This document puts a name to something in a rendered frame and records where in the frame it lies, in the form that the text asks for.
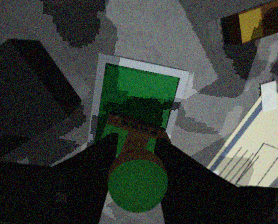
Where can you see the cream paper card taped down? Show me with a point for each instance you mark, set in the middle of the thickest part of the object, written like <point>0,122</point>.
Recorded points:
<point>250,154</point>

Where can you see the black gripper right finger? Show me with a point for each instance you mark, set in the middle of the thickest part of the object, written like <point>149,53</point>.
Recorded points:
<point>196,195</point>

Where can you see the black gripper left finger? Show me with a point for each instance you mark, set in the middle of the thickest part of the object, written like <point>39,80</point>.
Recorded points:
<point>71,192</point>

